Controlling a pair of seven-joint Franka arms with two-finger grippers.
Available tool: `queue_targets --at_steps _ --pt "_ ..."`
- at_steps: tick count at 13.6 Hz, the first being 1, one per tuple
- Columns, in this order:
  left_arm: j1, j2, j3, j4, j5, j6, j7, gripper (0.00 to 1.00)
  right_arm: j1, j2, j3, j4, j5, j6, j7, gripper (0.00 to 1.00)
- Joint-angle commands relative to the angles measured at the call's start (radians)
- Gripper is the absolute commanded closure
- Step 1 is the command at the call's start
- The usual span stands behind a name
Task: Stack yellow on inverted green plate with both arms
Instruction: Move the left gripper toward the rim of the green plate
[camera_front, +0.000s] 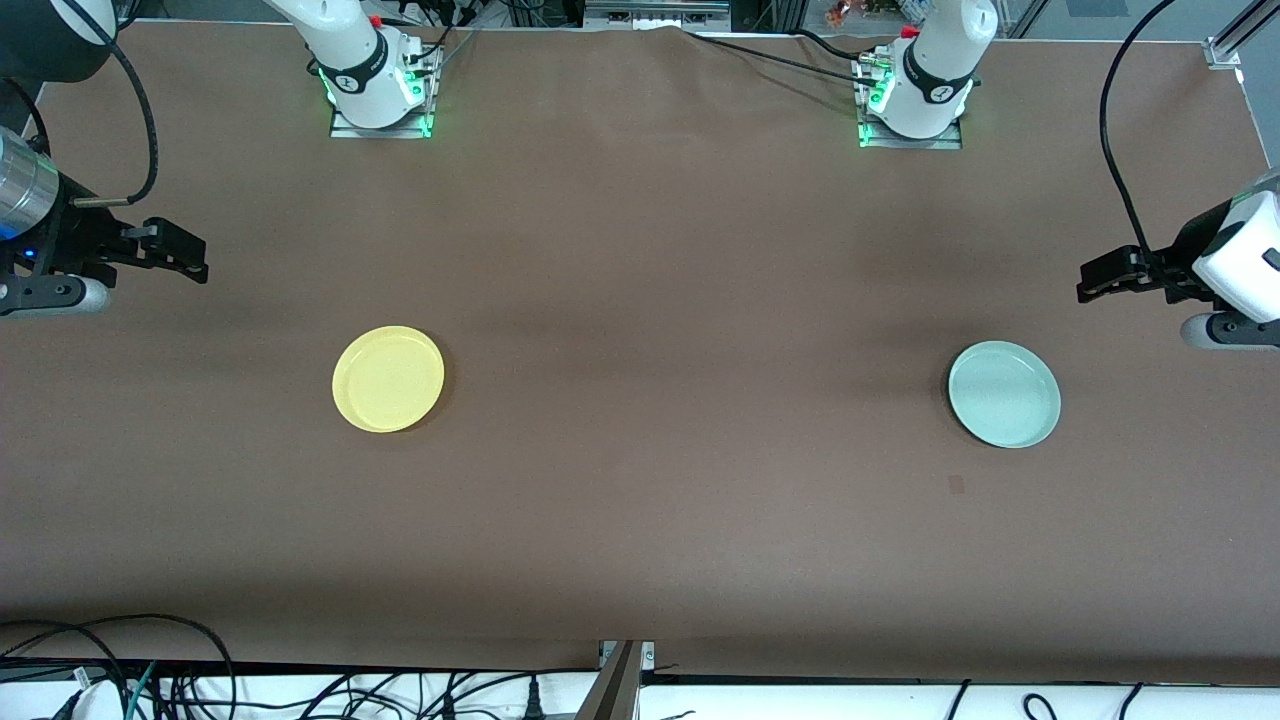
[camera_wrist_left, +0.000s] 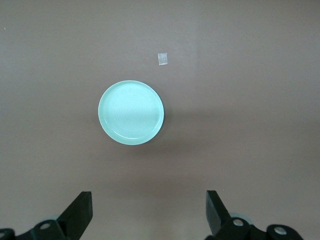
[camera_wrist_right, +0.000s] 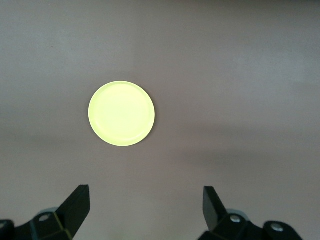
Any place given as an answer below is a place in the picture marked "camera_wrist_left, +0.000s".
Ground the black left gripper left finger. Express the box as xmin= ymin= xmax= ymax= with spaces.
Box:
xmin=0 ymin=191 xmax=94 ymax=240

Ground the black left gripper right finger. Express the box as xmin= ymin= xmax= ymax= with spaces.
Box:
xmin=205 ymin=190 xmax=305 ymax=240

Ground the light green round plate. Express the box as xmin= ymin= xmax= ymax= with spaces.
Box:
xmin=97 ymin=79 xmax=165 ymax=146

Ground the small clear tape piece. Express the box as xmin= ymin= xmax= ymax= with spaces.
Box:
xmin=157 ymin=52 xmax=168 ymax=66

